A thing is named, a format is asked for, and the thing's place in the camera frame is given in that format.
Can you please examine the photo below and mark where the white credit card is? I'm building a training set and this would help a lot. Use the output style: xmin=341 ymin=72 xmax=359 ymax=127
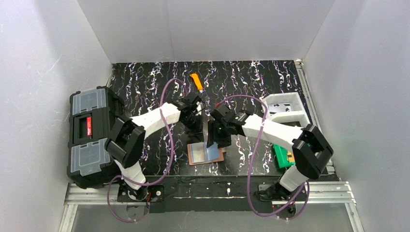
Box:
xmin=268 ymin=103 xmax=292 ymax=114

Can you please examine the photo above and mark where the black toolbox with clear lids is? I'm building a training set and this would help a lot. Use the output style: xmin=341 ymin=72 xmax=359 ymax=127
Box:
xmin=67 ymin=86 xmax=126 ymax=189

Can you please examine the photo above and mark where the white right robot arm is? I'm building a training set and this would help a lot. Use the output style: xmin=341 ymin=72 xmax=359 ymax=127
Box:
xmin=207 ymin=104 xmax=334 ymax=192

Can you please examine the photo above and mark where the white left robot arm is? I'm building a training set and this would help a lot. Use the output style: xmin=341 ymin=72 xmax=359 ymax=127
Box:
xmin=104 ymin=93 xmax=203 ymax=190

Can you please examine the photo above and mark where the gold card in green bin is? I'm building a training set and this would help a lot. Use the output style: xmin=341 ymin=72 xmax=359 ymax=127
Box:
xmin=286 ymin=151 xmax=295 ymax=163

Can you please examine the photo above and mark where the orange utility knife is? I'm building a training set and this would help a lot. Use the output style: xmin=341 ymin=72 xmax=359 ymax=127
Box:
xmin=190 ymin=73 xmax=204 ymax=93

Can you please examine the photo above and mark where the white plastic bin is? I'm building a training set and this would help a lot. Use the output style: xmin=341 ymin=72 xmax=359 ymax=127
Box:
xmin=262 ymin=92 xmax=310 ymax=127

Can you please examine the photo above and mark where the green plastic bin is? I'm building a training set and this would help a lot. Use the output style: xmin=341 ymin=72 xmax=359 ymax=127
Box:
xmin=273 ymin=144 xmax=295 ymax=168

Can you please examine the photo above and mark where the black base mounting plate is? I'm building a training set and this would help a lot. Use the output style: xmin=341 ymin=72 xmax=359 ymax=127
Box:
xmin=117 ymin=175 xmax=291 ymax=213

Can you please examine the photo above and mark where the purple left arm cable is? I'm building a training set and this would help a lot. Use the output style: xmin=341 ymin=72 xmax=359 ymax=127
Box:
xmin=106 ymin=77 xmax=190 ymax=223

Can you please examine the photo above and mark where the aluminium frame rail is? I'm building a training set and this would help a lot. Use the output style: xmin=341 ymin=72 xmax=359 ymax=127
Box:
xmin=60 ymin=181 xmax=364 ymax=232

